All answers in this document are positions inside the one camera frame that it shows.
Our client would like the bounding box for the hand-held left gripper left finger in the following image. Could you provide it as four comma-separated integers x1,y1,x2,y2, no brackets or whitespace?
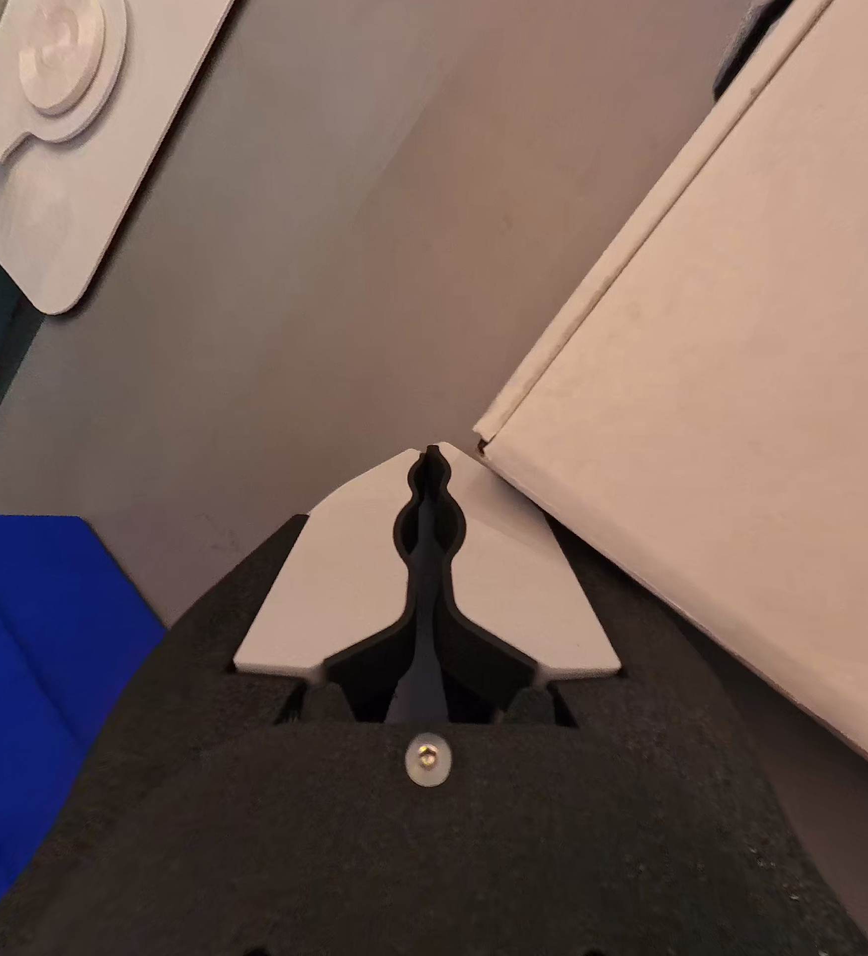
232,447,436,684

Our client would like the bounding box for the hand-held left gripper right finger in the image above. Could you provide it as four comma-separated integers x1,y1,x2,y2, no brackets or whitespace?
428,441,623,682

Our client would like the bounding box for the white cardboard mailer box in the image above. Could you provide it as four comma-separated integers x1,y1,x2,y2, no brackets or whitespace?
473,0,868,794

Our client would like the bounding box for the blue plastic bin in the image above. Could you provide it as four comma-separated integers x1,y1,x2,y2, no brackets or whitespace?
0,514,167,953

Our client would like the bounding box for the white sign stand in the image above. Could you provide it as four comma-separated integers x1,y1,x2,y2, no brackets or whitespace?
0,0,237,316

